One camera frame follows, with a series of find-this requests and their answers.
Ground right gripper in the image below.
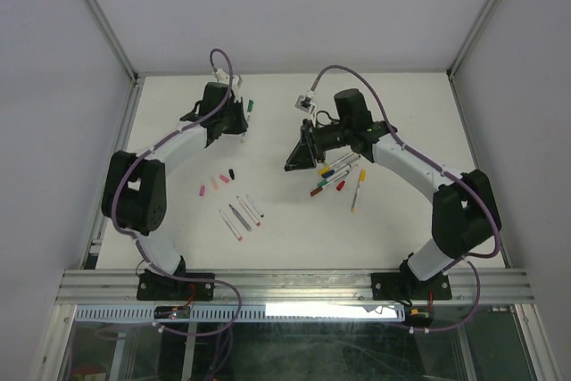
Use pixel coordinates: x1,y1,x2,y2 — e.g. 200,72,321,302
284,119,352,172

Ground green cap rainbow marker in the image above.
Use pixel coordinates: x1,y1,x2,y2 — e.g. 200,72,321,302
240,99,254,144

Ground black cap whiteboard marker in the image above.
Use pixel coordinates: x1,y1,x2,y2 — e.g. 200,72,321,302
246,194,264,218

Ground translucent grey highlighter pen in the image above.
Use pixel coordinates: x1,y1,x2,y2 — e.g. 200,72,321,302
228,204,252,232

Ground magenta cap acrylic marker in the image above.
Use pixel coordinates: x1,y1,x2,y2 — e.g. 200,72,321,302
219,210,243,241

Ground pink cap acrylic marker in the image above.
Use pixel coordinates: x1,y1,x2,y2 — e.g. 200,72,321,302
236,195,261,227

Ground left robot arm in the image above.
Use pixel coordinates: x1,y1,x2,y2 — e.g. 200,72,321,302
102,82,248,300

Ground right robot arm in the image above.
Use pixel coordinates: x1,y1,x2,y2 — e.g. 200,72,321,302
284,88,501,298

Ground blue cap marker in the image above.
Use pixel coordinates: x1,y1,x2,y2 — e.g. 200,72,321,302
320,154,360,178

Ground yellow cap long marker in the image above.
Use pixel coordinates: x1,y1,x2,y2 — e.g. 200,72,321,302
351,169,367,213

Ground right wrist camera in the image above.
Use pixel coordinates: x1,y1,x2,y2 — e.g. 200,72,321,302
295,90,317,116

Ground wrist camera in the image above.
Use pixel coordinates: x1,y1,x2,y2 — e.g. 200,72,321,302
295,90,317,116
213,68,243,101

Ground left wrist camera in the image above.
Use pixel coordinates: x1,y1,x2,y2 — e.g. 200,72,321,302
213,68,243,101

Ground left aluminium frame post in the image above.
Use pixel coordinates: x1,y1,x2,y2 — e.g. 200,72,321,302
82,0,139,84

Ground aluminium frame post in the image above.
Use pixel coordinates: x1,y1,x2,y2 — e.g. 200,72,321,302
447,0,500,81
82,0,139,84

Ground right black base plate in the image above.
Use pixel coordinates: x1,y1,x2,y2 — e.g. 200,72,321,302
370,272,452,302

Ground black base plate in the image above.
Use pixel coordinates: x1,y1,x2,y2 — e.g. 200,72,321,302
137,270,215,302
370,272,452,302

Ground grey slotted cable duct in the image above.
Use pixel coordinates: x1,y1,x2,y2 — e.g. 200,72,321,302
75,302,405,324

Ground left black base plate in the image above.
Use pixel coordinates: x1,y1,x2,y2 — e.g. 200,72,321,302
137,270,215,302

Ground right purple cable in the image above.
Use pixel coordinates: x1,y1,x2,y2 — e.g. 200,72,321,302
310,64,503,335

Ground aluminium mounting rail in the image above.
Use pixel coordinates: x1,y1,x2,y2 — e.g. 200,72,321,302
55,265,535,306

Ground right aluminium frame post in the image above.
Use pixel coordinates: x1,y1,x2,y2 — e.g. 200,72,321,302
447,0,500,81

